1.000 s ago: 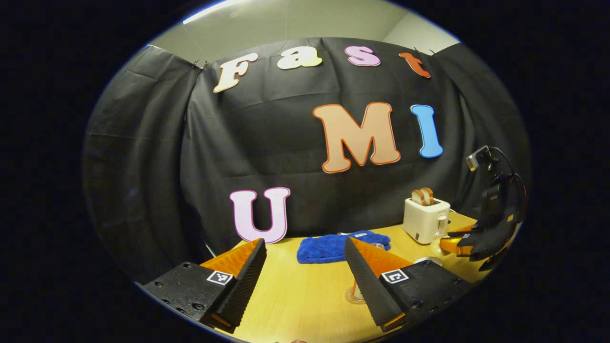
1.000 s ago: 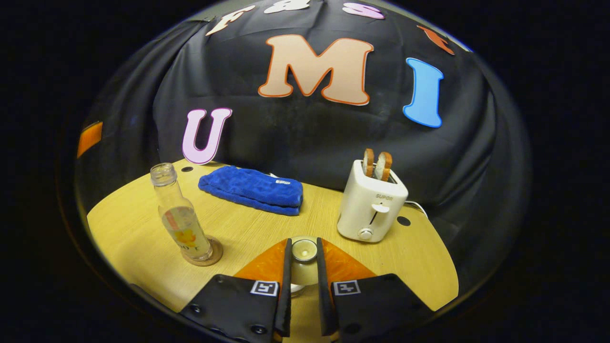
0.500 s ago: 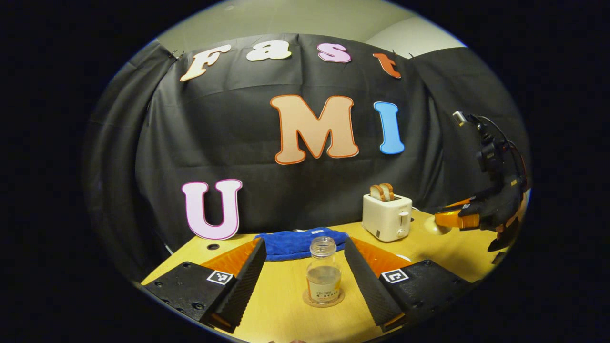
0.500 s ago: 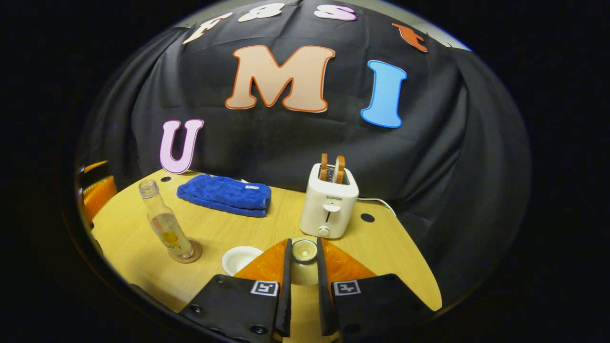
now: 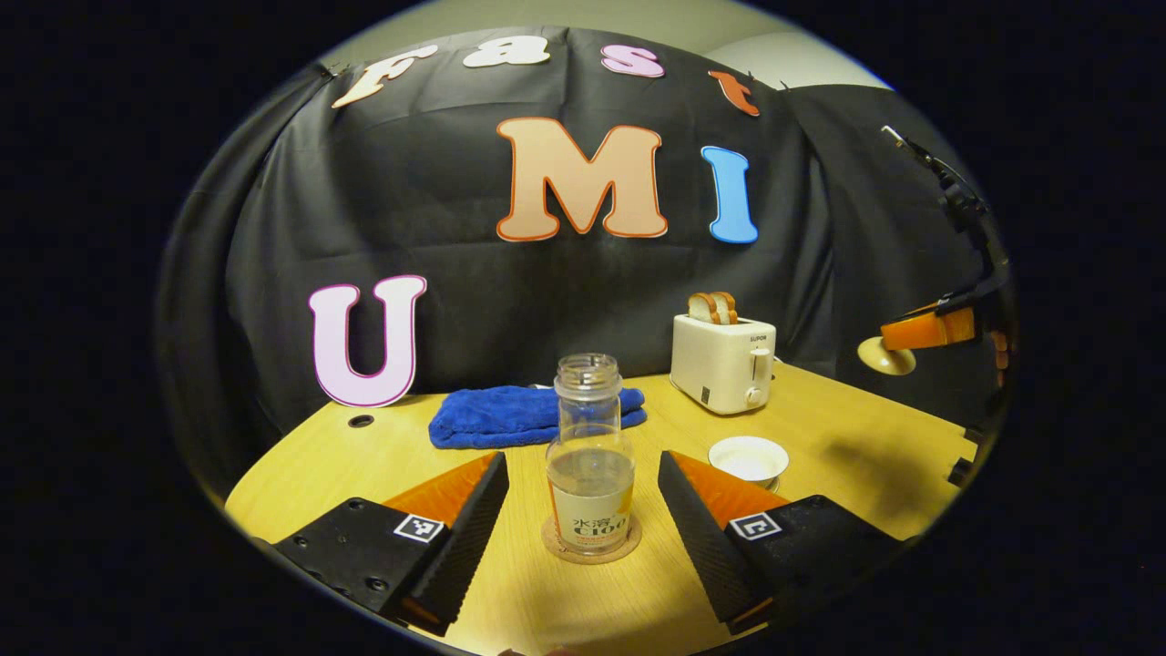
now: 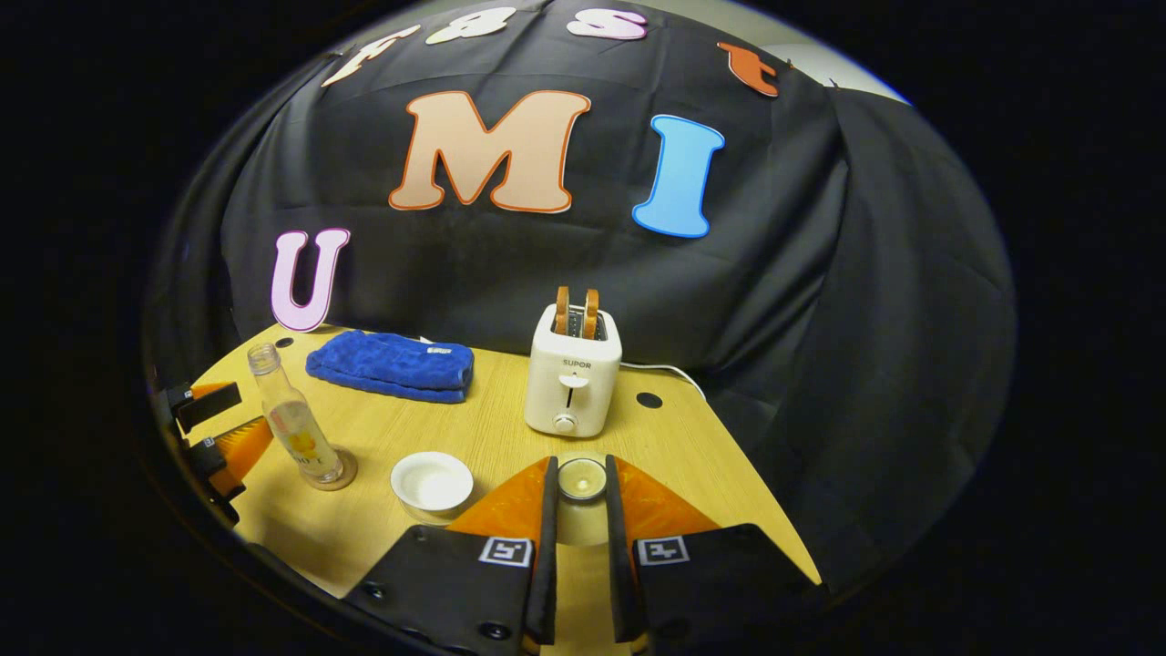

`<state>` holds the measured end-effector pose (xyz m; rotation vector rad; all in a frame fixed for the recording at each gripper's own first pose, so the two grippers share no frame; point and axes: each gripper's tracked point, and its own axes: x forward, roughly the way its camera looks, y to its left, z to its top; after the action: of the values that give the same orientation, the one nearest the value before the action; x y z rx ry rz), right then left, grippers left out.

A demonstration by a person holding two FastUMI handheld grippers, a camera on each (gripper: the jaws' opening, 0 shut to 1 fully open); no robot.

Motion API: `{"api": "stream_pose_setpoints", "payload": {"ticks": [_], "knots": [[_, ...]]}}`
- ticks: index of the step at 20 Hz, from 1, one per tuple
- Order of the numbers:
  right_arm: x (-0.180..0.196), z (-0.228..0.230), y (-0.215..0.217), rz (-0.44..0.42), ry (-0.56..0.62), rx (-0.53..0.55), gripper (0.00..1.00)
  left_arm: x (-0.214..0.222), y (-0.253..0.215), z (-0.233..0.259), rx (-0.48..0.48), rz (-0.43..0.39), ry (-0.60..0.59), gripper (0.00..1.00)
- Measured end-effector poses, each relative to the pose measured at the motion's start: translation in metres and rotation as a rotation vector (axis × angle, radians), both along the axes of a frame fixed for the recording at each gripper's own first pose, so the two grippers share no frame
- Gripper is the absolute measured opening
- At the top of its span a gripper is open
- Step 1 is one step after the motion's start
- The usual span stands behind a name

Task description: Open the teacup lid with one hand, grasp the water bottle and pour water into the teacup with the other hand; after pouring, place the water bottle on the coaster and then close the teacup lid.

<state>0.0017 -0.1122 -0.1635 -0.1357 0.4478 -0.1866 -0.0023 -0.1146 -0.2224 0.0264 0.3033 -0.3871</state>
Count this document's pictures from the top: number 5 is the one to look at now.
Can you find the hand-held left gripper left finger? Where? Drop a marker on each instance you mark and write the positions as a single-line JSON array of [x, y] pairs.
[[474, 538]]

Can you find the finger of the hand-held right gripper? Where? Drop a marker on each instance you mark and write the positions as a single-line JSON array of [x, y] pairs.
[[929, 330]]

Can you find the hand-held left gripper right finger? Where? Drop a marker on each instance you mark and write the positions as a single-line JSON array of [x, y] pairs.
[[701, 547]]

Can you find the white teacup lid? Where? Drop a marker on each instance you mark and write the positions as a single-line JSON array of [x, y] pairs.
[[885, 357]]

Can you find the round cork coaster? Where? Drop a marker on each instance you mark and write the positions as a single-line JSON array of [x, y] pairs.
[[556, 547]]

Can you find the white teacup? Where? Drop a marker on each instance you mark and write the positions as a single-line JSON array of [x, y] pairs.
[[747, 456]]

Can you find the clear water bottle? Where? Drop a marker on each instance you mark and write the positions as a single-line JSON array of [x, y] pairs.
[[590, 474]]

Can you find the blue folded towel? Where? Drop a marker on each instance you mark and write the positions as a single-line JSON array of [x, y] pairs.
[[501, 415]]

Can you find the white toaster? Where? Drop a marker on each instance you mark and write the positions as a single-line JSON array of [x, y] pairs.
[[720, 364]]

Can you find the toasted bread slice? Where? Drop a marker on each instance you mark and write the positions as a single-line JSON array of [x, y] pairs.
[[700, 308], [726, 308]]

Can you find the black backdrop cloth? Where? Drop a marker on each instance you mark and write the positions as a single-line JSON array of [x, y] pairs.
[[455, 273]]

